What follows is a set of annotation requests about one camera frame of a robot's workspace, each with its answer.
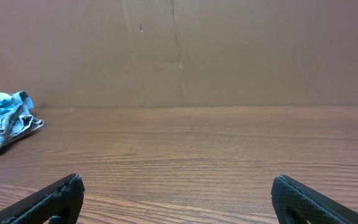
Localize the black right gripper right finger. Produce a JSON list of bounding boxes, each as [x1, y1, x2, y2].
[[271, 175, 358, 224]]

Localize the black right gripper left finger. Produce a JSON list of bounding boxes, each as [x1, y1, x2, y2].
[[0, 174, 85, 224]]

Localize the faded denim jeans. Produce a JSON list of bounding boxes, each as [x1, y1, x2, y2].
[[0, 104, 44, 149]]

